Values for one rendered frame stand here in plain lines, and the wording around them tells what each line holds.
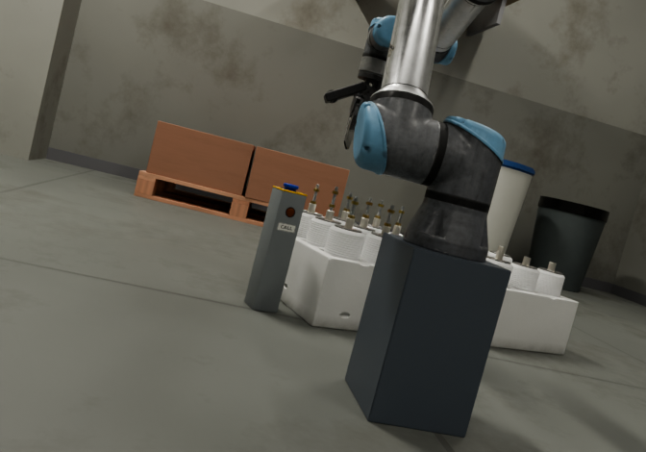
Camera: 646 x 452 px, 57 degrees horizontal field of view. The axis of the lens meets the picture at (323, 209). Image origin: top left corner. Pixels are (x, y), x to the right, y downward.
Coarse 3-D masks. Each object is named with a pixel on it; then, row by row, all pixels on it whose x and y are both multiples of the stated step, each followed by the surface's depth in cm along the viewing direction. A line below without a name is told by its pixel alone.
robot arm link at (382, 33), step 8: (392, 16) 148; (376, 24) 151; (384, 24) 148; (392, 24) 148; (376, 32) 149; (384, 32) 148; (376, 40) 152; (384, 40) 149; (376, 48) 158; (384, 48) 155
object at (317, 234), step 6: (312, 222) 165; (318, 222) 163; (324, 222) 163; (330, 222) 163; (312, 228) 164; (318, 228) 163; (324, 228) 163; (312, 234) 164; (318, 234) 163; (324, 234) 163; (306, 240) 167; (312, 240) 164; (318, 240) 163; (324, 240) 163; (318, 246) 163; (324, 246) 163
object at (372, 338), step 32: (384, 256) 110; (416, 256) 97; (448, 256) 98; (384, 288) 106; (416, 288) 97; (448, 288) 98; (480, 288) 99; (384, 320) 102; (416, 320) 98; (448, 320) 99; (480, 320) 100; (352, 352) 115; (384, 352) 99; (416, 352) 99; (448, 352) 100; (480, 352) 101; (352, 384) 110; (384, 384) 98; (416, 384) 99; (448, 384) 100; (384, 416) 99; (416, 416) 100; (448, 416) 101
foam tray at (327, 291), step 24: (312, 264) 154; (336, 264) 148; (360, 264) 152; (288, 288) 163; (312, 288) 151; (336, 288) 149; (360, 288) 153; (312, 312) 149; (336, 312) 151; (360, 312) 154
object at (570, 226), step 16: (544, 208) 419; (560, 208) 407; (576, 208) 402; (592, 208) 401; (544, 224) 417; (560, 224) 407; (576, 224) 403; (592, 224) 404; (544, 240) 415; (560, 240) 407; (576, 240) 405; (592, 240) 408; (544, 256) 414; (560, 256) 408; (576, 256) 406; (592, 256) 417; (560, 272) 408; (576, 272) 409; (576, 288) 413
